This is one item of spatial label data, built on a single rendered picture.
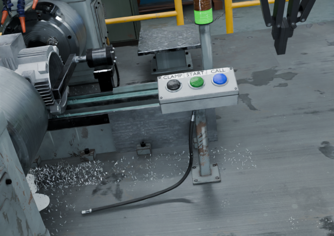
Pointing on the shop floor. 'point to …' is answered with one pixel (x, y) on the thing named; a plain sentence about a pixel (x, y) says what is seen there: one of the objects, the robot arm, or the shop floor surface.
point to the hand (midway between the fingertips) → (281, 36)
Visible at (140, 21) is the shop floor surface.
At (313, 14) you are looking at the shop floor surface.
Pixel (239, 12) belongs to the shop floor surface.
